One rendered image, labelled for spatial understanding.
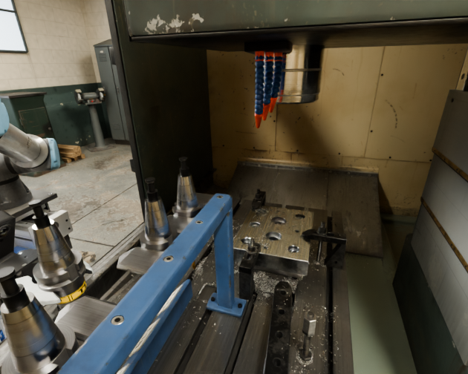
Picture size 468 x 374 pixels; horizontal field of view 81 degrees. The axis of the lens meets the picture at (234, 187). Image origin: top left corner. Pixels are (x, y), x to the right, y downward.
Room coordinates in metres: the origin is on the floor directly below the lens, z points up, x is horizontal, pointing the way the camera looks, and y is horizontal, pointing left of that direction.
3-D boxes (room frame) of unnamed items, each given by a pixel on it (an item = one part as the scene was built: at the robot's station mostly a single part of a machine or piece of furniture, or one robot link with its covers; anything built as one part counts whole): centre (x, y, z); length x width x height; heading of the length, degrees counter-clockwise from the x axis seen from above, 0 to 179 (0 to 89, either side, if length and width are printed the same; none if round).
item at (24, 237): (0.91, 0.84, 0.95); 0.40 x 0.13 x 0.09; 72
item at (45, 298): (0.30, 0.29, 1.17); 0.09 x 0.03 x 0.06; 58
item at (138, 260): (0.34, 0.15, 1.21); 0.07 x 0.05 x 0.01; 72
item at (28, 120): (4.16, 3.13, 0.59); 0.57 x 0.52 x 1.17; 162
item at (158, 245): (0.40, 0.13, 1.21); 0.06 x 0.06 x 0.03
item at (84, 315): (0.24, 0.18, 1.21); 0.07 x 0.05 x 0.01; 72
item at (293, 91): (0.72, -0.14, 1.46); 0.16 x 0.16 x 0.12
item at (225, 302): (0.53, 0.03, 1.05); 0.10 x 0.05 x 0.30; 72
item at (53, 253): (0.32, 0.26, 1.26); 0.04 x 0.04 x 0.07
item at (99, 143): (5.39, 2.68, 0.57); 0.47 x 0.37 x 1.14; 132
